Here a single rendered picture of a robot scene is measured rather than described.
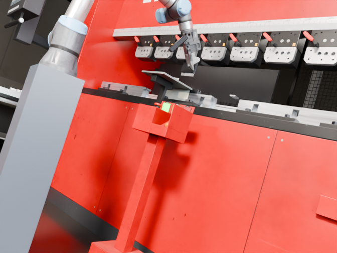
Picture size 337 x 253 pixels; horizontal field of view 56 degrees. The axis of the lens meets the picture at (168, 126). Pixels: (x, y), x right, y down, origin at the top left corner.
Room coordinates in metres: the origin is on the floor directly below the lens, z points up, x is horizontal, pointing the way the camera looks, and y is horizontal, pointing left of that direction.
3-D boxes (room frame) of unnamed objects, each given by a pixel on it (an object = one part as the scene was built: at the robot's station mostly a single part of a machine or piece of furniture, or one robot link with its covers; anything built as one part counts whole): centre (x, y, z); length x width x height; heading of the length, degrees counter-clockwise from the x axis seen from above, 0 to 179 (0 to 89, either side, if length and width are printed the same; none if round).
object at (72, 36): (1.27, 0.49, 0.94); 0.13 x 0.12 x 0.14; 29
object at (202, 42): (1.94, 0.00, 1.26); 0.15 x 0.09 x 0.17; 48
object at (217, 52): (1.80, -0.14, 1.26); 0.15 x 0.09 x 0.17; 48
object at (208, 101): (1.89, -0.06, 0.92); 0.39 x 0.06 x 0.10; 48
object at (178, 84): (1.81, 0.08, 1.00); 0.26 x 0.18 x 0.01; 138
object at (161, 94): (1.78, 0.11, 0.88); 0.14 x 0.04 x 0.22; 138
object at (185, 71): (1.92, -0.02, 1.13); 0.10 x 0.02 x 0.10; 48
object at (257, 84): (2.46, -0.19, 1.12); 1.13 x 0.02 x 0.44; 48
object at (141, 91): (2.29, 0.39, 0.92); 0.50 x 0.06 x 0.10; 48
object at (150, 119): (1.47, 0.03, 0.75); 0.20 x 0.16 x 0.18; 53
